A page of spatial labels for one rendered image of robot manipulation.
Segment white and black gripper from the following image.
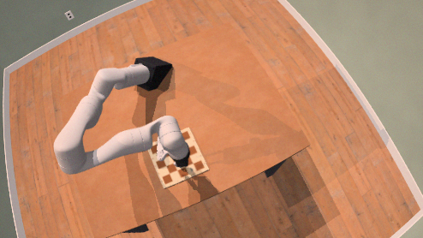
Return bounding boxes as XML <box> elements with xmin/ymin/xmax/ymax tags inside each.
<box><xmin>157</xmin><ymin>137</ymin><xmax>190</xmax><ymax>168</ymax></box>

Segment brown and cream chessboard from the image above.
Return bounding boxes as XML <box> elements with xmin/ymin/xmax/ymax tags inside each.
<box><xmin>148</xmin><ymin>127</ymin><xmax>209</xmax><ymax>188</ymax></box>

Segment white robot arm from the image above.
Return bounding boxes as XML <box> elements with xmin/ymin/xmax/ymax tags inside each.
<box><xmin>54</xmin><ymin>63</ymin><xmax>186</xmax><ymax>175</ymax></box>

